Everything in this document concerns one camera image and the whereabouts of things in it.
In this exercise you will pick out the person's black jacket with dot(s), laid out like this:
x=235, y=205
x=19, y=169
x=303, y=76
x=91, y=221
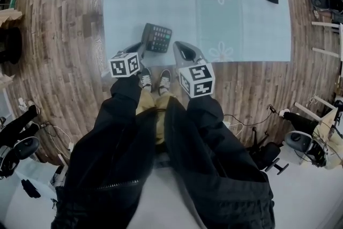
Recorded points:
x=227, y=203

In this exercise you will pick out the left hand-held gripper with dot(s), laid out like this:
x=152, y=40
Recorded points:
x=124, y=65

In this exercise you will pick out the wooden desk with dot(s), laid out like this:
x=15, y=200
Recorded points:
x=313, y=111

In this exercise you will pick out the white power strip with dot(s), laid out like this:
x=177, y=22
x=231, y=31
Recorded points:
x=71, y=146
x=227, y=125

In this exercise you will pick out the white desk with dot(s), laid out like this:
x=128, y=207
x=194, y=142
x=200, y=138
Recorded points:
x=325, y=24

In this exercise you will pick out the person's left forearm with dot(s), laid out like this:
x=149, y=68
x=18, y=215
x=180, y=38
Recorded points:
x=115, y=120

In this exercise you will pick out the person's shoe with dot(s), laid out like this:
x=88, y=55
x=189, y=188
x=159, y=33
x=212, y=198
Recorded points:
x=146, y=79
x=164, y=80

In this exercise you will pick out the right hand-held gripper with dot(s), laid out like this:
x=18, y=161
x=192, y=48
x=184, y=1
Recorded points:
x=198, y=80

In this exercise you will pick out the person's tan trousers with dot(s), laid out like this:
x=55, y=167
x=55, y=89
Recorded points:
x=159, y=115

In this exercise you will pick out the person's right forearm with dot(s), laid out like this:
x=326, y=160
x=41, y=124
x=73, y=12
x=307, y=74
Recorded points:
x=206, y=126

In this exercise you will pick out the cardboard box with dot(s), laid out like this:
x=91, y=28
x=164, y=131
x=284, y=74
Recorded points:
x=9, y=35

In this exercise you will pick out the person's left shoe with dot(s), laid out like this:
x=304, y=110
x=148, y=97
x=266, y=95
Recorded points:
x=146, y=79

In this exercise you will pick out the black calculator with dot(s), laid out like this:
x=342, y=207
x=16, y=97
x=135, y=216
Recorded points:
x=159, y=38

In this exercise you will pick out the person's right shoe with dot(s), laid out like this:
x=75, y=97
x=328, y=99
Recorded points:
x=164, y=80

